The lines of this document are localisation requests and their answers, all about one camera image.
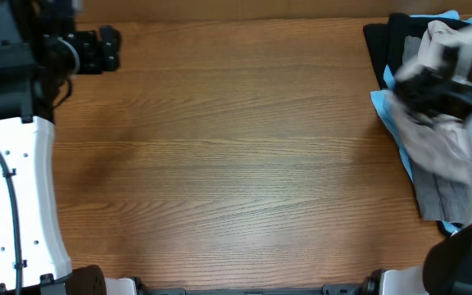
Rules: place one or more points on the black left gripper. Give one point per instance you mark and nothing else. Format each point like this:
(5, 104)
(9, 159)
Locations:
(91, 64)

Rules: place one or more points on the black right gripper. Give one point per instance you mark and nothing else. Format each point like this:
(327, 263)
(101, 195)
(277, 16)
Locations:
(402, 87)

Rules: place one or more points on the beige khaki shorts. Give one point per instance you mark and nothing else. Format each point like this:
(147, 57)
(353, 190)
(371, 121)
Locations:
(448, 52)

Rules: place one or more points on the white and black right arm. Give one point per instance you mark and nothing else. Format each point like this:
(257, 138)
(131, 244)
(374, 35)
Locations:
(441, 190)

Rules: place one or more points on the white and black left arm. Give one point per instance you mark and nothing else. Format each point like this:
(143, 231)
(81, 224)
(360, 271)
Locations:
(40, 53)

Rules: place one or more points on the brown cardboard backdrop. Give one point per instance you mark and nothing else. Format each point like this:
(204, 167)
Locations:
(94, 11)

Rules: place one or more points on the light blue folded garment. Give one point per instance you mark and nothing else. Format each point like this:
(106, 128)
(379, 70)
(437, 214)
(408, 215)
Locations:
(387, 110)

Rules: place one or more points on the black folded garment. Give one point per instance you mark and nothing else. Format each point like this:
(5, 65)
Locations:
(391, 37)

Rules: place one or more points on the grey folded garment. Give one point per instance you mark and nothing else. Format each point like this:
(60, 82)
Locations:
(431, 124)

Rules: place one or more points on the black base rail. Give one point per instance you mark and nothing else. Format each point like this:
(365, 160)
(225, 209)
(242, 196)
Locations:
(327, 289)

